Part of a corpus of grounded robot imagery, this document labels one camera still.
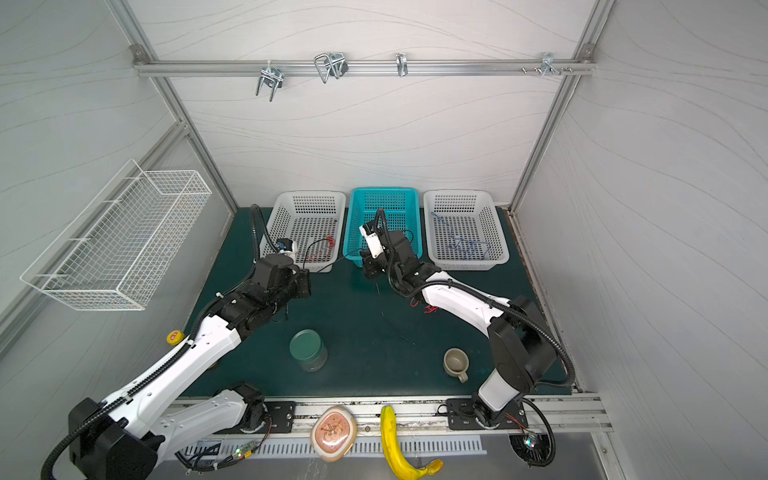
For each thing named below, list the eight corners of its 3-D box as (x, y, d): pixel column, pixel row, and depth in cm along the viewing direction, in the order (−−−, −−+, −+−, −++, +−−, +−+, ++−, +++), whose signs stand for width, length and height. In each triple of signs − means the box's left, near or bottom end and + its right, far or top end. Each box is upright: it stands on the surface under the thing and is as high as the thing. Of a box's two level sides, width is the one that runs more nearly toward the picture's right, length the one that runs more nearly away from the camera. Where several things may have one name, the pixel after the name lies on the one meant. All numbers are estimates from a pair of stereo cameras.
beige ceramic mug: (444, 382, 80) (446, 378, 77) (441, 352, 85) (443, 347, 82) (469, 382, 80) (472, 378, 77) (464, 352, 85) (467, 347, 82)
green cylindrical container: (297, 372, 81) (286, 360, 73) (303, 343, 87) (293, 328, 78) (325, 372, 81) (317, 360, 73) (329, 343, 87) (322, 328, 78)
